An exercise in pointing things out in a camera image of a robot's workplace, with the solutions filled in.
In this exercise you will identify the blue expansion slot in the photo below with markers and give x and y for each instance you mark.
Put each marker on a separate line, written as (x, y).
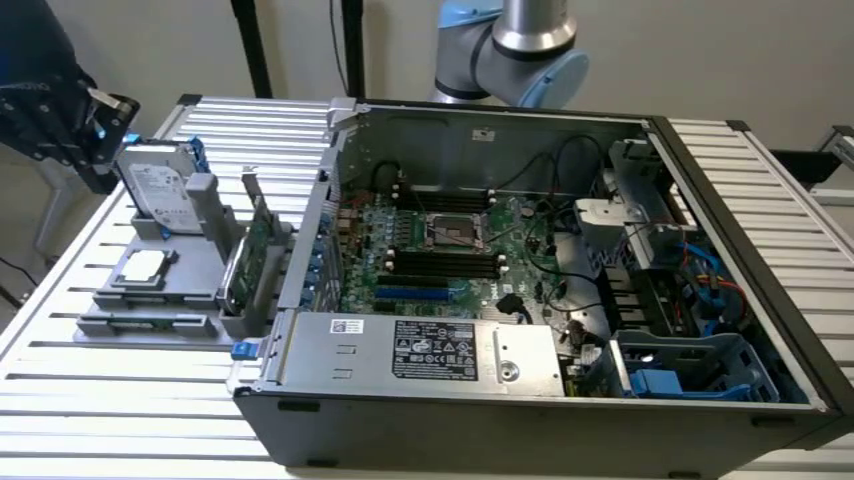
(410, 293)

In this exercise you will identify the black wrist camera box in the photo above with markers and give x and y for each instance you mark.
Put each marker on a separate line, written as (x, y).
(116, 117)

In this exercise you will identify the CPU socket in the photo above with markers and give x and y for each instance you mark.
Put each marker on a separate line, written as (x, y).
(450, 231)

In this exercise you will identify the grey parts rack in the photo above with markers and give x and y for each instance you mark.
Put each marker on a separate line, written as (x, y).
(200, 210)

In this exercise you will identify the grey fan shroud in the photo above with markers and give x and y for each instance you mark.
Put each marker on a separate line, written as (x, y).
(603, 215)

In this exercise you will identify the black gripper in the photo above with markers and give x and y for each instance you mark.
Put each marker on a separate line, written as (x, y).
(47, 120)

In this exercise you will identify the aluminium profile frame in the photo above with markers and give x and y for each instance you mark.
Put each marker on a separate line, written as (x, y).
(834, 195)

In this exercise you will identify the open black PC case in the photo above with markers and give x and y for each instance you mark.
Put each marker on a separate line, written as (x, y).
(467, 430)

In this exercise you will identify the thick black stand pole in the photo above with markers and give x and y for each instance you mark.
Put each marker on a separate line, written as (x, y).
(252, 45)

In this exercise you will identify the hard disk with blue bracket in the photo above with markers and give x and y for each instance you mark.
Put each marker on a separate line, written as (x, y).
(160, 190)

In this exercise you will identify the grey metal drive cage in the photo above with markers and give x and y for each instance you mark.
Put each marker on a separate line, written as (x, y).
(640, 200)

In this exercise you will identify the black RAM slot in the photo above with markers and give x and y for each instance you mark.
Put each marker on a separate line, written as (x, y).
(443, 208)
(443, 203)
(443, 254)
(443, 197)
(443, 261)
(443, 275)
(443, 192)
(443, 268)

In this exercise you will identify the green graphics card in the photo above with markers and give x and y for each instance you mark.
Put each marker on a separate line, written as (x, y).
(250, 250)

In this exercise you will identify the silver CPU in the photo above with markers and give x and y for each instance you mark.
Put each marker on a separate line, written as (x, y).
(147, 264)

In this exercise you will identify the thin black stand pole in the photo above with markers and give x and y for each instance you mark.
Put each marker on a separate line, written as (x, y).
(355, 45)

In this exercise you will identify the blue plastic disk bay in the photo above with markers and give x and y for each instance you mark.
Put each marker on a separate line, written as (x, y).
(694, 355)

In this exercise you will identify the blue case latch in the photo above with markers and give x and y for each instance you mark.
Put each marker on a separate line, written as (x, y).
(243, 350)

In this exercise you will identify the green motherboard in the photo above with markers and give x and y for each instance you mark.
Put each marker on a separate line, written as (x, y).
(527, 240)

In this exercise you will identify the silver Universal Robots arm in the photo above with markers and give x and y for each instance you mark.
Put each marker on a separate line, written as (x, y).
(534, 25)

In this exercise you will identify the green RAM stick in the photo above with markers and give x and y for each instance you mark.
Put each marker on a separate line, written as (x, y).
(140, 324)

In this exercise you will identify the short black expansion slot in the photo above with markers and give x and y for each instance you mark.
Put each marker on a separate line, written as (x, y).
(387, 307)

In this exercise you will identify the silver power supply unit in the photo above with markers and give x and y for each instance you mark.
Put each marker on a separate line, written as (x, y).
(360, 360)

